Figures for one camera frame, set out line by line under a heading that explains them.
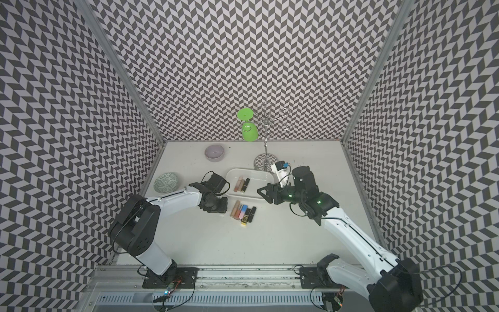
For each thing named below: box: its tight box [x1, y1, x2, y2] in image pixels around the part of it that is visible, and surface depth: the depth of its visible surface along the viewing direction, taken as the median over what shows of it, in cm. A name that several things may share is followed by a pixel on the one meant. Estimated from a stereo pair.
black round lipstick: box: [248, 206, 257, 223], surface depth 90 cm
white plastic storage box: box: [225, 167, 275, 200], surface depth 101 cm
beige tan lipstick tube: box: [230, 200, 242, 218], surface depth 91 cm
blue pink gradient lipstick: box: [239, 204, 249, 220], surface depth 90 cm
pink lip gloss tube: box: [233, 176, 244, 193], surface depth 101 cm
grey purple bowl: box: [204, 144, 225, 163], surface depth 110 cm
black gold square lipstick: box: [241, 208, 251, 226], surface depth 88 cm
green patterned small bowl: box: [153, 172, 179, 194], surface depth 100 cm
